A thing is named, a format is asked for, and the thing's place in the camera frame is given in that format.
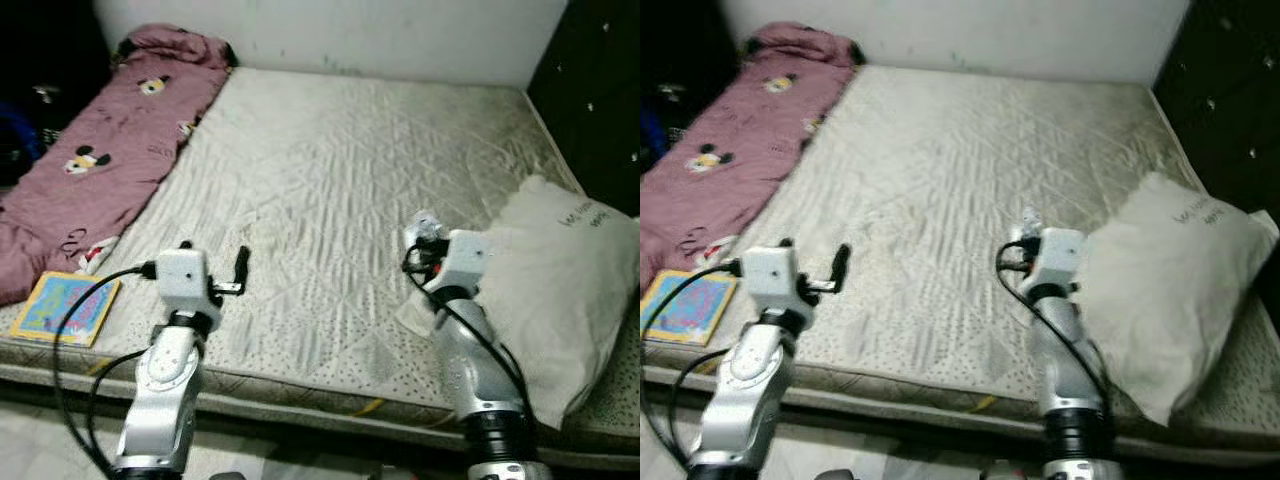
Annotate yellow-framed colourful puzzle board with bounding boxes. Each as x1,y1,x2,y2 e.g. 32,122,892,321
640,268,739,347
10,270,123,349

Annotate white pillow with text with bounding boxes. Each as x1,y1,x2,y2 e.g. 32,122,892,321
478,175,641,431
1075,170,1280,428

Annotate white crumpled tissue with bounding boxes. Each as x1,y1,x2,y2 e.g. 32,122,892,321
396,295,441,336

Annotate beige quilted mattress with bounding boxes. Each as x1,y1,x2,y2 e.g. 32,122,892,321
640,65,1280,451
0,65,641,446

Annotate pink cartoon mouse blanket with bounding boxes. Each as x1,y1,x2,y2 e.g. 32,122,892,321
0,25,238,308
640,22,867,301

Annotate black tufted headboard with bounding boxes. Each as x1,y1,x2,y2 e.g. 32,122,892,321
1152,0,1280,226
527,0,641,216

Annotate dark bed base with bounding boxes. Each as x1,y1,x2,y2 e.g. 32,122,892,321
0,385,641,473
640,385,1280,471

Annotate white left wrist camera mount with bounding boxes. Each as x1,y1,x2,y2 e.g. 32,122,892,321
745,246,804,306
155,248,213,309

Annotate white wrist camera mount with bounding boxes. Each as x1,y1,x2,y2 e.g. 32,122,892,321
1040,228,1088,291
745,246,804,306
155,248,213,309
443,230,493,293

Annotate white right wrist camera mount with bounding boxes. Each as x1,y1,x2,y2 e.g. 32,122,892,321
443,230,493,293
1040,228,1088,291

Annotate long black left arm cable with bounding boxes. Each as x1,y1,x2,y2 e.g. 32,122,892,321
52,262,159,476
640,258,749,471

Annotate short black left arm cable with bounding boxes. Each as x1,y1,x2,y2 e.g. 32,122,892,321
86,345,151,476
670,345,736,476

